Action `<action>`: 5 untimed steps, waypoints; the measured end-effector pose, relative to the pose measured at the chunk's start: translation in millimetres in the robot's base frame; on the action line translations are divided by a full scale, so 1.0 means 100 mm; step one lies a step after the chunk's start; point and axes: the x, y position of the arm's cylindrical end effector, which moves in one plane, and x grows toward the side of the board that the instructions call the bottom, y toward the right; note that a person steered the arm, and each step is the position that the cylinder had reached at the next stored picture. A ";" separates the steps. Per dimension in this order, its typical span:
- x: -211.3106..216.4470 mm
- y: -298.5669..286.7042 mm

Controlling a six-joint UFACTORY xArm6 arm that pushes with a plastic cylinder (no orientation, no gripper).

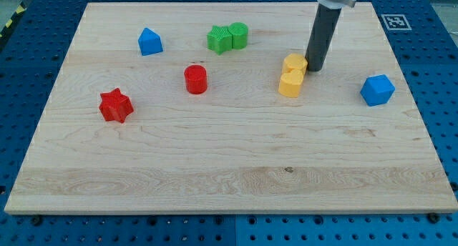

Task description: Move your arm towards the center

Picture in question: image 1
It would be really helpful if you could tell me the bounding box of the red cylinder block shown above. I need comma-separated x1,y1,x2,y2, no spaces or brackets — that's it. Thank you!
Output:
184,64,208,94

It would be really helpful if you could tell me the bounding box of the light wooden board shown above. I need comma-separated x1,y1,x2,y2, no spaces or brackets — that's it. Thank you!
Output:
5,3,457,215

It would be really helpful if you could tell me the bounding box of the black board stop screw left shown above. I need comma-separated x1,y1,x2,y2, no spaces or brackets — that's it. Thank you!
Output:
30,215,43,227

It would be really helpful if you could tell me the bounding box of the green star block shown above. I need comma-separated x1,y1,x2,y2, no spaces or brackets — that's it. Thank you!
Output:
207,26,233,55

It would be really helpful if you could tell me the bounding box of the green cylinder block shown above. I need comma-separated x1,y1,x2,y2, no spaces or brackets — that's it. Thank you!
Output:
228,22,248,49

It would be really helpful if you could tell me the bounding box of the yellow rounded block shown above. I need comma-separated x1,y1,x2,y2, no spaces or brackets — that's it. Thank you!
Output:
282,53,308,74

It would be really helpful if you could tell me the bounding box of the yellow heart block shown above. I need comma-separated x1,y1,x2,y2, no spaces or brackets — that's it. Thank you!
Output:
278,69,304,98

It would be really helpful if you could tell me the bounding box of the black board stop screw right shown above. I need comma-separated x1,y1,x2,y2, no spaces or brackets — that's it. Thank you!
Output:
427,212,441,224

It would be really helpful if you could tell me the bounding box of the red star block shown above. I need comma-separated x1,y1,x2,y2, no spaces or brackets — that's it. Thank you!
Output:
99,88,134,123

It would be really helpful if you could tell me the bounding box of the white fiducial marker tag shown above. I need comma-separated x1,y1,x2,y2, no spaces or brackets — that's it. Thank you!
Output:
381,14,411,31

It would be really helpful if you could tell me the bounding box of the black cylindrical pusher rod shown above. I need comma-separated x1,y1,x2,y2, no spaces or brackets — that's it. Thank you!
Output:
305,4,341,72

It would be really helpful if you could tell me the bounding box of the black board stop screw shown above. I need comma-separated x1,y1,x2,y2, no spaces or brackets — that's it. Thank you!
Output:
30,215,43,227
427,212,441,224

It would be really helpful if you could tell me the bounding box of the blue house-shaped block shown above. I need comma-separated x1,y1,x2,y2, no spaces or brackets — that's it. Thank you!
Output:
137,28,163,56

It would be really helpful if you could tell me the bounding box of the blue hexagonal block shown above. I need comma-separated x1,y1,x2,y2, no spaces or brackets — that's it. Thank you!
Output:
360,74,395,107

